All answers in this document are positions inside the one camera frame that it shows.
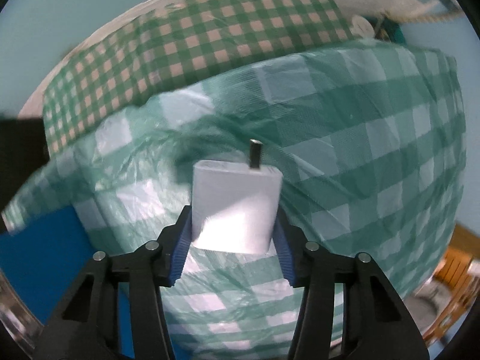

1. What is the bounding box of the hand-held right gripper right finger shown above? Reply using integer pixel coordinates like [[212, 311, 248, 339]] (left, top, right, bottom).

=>
[[275, 210, 430, 360]]

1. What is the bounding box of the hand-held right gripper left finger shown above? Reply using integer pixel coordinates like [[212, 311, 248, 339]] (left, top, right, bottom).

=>
[[32, 205, 193, 360]]

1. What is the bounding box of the white power adapter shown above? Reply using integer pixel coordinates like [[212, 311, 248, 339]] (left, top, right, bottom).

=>
[[190, 139, 283, 255]]

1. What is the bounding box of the cardboard box with blue rim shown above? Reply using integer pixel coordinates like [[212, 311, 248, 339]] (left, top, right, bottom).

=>
[[0, 206, 136, 360]]

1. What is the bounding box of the large-check green plastic sheet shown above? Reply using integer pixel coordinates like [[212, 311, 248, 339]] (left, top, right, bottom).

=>
[[2, 43, 467, 360]]

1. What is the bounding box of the wooden slatted furniture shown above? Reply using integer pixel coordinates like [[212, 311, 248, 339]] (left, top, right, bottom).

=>
[[424, 223, 479, 346]]

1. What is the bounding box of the small-check green cloth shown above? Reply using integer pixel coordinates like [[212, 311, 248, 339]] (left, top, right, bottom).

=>
[[42, 0, 361, 154]]

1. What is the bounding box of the white round object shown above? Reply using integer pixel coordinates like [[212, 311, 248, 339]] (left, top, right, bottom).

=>
[[350, 15, 376, 39]]

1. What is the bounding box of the beige rope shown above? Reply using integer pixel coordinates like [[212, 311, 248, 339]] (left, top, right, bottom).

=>
[[382, 0, 466, 25]]

